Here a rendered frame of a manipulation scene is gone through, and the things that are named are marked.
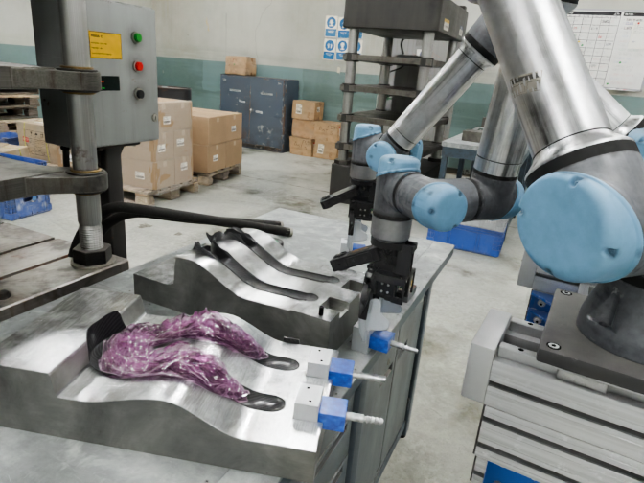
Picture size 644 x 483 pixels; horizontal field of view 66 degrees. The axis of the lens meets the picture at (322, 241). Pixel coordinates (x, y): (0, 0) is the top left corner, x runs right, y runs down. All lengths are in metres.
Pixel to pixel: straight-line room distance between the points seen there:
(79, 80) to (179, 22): 8.44
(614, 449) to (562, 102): 0.44
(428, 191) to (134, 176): 4.33
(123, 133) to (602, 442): 1.41
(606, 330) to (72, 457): 0.73
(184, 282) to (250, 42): 7.86
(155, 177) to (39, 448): 4.12
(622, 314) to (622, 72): 6.70
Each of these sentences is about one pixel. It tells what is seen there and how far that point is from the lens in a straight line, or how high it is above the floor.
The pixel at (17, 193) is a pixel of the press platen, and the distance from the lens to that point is 1.38.
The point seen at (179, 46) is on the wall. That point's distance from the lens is 9.75.
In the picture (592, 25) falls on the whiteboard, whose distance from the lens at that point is 7.35.
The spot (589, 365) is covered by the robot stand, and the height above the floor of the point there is 1.04.
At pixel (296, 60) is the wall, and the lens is 8.37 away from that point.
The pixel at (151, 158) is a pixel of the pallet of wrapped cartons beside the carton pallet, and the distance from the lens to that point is 4.82.
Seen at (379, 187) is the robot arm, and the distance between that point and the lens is 0.89.
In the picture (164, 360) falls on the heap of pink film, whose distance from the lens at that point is 0.79.
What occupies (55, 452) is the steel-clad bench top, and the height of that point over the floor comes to 0.80.
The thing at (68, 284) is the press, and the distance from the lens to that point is 1.39.
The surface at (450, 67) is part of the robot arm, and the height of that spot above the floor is 1.36.
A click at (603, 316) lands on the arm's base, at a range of 0.72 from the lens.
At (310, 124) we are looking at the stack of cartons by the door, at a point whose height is 0.50.
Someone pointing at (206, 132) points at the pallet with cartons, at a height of 0.58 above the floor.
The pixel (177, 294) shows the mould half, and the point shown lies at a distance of 1.14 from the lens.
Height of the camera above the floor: 1.34
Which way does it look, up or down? 19 degrees down
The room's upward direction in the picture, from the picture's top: 5 degrees clockwise
